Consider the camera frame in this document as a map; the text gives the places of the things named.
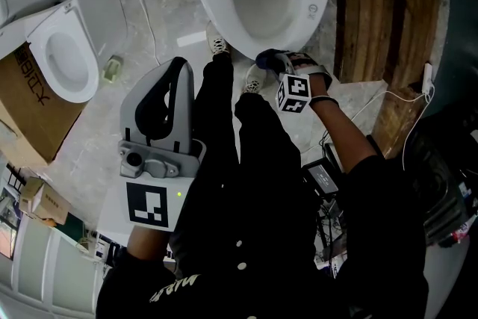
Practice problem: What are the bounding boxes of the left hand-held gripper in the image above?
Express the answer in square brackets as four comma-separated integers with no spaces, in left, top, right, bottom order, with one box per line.
[117,56,207,234]

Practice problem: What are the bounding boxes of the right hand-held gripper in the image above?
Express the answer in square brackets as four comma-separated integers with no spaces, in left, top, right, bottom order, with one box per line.
[275,50,334,115]

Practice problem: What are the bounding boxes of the blue wiping cloth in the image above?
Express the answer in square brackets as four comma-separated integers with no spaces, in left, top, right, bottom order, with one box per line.
[255,48,291,75]

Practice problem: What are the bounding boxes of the person's right forearm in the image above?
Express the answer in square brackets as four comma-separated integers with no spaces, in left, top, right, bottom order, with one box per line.
[309,100,379,175]

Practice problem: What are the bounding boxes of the person's left forearm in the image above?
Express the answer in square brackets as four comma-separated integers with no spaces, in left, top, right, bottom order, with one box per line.
[126,226,173,263]

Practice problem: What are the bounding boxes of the white toilet with tank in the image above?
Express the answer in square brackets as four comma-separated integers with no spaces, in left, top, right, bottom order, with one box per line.
[0,0,126,105]

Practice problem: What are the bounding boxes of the person's right hand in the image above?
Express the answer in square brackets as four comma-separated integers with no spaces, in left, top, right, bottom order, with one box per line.
[311,75,333,101]

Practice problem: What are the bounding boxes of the white sneaker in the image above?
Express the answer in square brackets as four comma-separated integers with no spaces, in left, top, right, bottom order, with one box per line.
[244,62,268,95]
[205,21,229,56]

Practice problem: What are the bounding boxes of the black wristband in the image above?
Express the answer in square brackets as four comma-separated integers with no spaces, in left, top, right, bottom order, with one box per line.
[308,95,340,109]

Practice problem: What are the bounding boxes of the pale green small container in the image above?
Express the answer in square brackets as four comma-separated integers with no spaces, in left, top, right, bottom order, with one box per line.
[102,55,124,84]

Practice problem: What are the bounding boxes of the person's black trousers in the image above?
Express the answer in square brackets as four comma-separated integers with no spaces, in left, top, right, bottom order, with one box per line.
[171,51,322,273]

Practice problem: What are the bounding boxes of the white cabinet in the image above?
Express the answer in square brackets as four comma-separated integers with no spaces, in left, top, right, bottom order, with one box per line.
[96,179,130,237]

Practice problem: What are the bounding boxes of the dark wooden slat board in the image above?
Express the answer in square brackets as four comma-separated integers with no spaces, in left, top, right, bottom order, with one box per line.
[333,0,441,84]

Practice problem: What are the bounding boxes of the small black display device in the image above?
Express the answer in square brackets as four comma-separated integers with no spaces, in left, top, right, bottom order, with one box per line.
[301,157,340,205]

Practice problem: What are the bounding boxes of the large cardboard box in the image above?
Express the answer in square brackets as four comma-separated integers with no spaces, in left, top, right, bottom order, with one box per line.
[0,40,89,167]

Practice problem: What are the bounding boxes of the small cardboard box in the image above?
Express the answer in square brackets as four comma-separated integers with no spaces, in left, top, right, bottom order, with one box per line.
[18,177,72,227]

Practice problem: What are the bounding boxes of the white power strip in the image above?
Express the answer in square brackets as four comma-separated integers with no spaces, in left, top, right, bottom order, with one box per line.
[421,62,435,94]

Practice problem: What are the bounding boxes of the black ribbed suitcase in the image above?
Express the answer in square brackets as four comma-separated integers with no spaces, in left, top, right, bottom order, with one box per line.
[405,123,474,246]

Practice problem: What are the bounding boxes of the white framed glass partition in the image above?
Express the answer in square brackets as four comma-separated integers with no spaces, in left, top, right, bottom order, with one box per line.
[0,212,109,319]

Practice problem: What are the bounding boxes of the person's black button shirt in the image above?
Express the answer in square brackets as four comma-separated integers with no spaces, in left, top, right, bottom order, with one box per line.
[95,152,430,319]

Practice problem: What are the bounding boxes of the white cable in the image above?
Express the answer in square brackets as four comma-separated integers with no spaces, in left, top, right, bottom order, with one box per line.
[401,84,436,171]
[349,88,427,121]
[99,0,161,65]

